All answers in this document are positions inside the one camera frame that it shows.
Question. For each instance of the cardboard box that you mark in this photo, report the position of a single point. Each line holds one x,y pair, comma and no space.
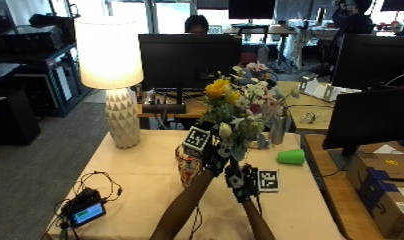
386,193

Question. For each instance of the person's left hand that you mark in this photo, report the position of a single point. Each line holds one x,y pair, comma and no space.
214,156

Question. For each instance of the silver metal cup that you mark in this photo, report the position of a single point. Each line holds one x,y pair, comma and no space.
278,129

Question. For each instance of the white marker cube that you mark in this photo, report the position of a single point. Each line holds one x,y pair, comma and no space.
195,138
268,180

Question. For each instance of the white paper stand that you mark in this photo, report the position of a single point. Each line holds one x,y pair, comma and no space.
322,88

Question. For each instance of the black computer monitor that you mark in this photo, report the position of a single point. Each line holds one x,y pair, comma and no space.
189,63
370,116
375,61

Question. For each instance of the orange patterned vase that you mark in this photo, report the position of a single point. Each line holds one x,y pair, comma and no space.
187,168

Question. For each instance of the person's right hand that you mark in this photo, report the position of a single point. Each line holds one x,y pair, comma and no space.
239,185

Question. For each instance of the black shelf unit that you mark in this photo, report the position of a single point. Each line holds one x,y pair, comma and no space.
37,66

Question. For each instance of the green plastic cup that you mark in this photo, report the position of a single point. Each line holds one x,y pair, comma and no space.
291,156

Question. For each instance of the small black screen device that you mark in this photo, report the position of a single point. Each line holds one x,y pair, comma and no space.
83,210

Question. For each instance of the black floor box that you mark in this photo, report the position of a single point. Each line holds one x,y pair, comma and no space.
10,116

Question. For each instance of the mixed flower bouquet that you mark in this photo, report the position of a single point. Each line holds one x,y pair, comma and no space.
242,103

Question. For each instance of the wooden side table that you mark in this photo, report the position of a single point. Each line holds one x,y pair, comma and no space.
335,186

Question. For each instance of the cream tablecloth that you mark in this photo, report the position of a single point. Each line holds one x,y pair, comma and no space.
135,186

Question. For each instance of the white table lamp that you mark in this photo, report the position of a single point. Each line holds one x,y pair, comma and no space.
109,76

